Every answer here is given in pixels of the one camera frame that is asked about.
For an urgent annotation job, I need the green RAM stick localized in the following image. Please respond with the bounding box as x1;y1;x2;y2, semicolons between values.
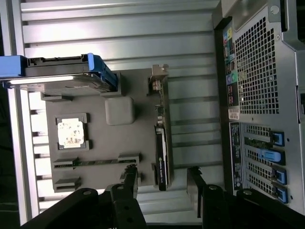
53;159;139;168

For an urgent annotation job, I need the grey plastic parts rack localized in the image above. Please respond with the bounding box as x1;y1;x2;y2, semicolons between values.
40;70;173;194

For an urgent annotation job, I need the silver CPU chip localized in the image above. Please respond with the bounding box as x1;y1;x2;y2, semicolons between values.
56;120;84;146

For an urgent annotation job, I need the black and silver PC case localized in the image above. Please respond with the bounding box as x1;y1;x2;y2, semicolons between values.
211;0;305;208

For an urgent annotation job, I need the hard disk with blue carrier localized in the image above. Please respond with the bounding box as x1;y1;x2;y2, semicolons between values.
0;53;119;93

